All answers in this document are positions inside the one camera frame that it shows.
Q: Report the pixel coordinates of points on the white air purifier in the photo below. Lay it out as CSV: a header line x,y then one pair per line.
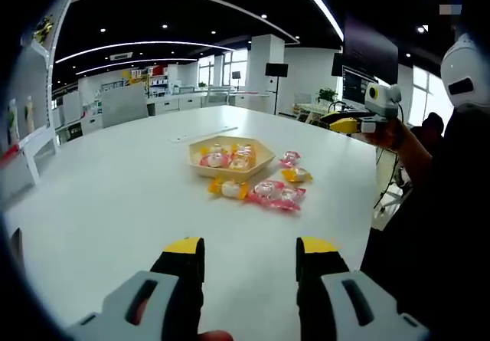
x,y
271,92

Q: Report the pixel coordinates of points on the person's left hand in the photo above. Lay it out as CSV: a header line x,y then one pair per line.
x,y
215,336

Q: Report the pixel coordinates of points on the white shelf with boxes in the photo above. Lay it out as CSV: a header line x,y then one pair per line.
x,y
153,80

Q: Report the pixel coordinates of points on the black screen on stand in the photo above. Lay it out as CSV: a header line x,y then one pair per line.
x,y
276,69

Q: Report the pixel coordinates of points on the white swivel chair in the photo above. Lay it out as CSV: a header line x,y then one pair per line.
x,y
394,195

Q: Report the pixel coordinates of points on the cream drink bottle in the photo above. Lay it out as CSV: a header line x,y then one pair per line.
x,y
28,115

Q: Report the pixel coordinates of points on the ceiling air conditioner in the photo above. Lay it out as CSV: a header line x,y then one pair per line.
x,y
120,55

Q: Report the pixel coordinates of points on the beige hexagonal bowl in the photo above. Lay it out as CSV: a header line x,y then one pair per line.
x,y
229,176

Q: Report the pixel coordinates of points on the person's right hand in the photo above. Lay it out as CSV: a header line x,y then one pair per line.
x,y
386,138

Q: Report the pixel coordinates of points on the potted green plant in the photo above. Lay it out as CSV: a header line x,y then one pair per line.
x,y
326,96

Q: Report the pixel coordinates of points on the white office chair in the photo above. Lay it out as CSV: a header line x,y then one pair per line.
x,y
218,97

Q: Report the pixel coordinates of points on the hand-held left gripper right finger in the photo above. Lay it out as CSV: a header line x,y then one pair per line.
x,y
356,306

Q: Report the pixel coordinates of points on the white desk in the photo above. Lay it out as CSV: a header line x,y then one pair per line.
x,y
312,108

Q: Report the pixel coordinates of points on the white drawer cabinet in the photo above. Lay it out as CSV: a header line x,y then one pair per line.
x,y
189,102
166,105

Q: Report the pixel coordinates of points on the grey mesh office chair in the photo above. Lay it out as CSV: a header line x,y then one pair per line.
x,y
124,105

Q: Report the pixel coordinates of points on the person in black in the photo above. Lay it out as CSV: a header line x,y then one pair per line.
x,y
440,241

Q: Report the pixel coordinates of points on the small black screen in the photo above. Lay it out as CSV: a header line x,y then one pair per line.
x,y
236,74

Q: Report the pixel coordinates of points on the white green drink bottle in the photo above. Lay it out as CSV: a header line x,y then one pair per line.
x,y
12,122

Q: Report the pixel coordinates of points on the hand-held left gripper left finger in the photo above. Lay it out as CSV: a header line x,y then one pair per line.
x,y
138,306

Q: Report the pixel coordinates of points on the white display shelf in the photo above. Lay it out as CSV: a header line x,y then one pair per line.
x,y
34,141

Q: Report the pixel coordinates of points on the white table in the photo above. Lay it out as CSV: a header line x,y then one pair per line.
x,y
115,203

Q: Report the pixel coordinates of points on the black yellow snack bag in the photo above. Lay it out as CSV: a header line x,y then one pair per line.
x,y
44,27

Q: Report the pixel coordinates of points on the white power strip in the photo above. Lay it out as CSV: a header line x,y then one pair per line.
x,y
203,134

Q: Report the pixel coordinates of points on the lit computer monitor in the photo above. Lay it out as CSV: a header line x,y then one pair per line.
x,y
354,88

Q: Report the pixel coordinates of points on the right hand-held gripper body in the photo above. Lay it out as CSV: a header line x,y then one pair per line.
x,y
384,101

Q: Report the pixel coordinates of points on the large black monitor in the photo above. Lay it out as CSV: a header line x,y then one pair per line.
x,y
369,50

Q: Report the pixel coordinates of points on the yellow wall decoration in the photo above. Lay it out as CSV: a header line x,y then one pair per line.
x,y
132,76

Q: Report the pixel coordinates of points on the white chest-worn device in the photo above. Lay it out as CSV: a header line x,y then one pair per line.
x,y
465,76

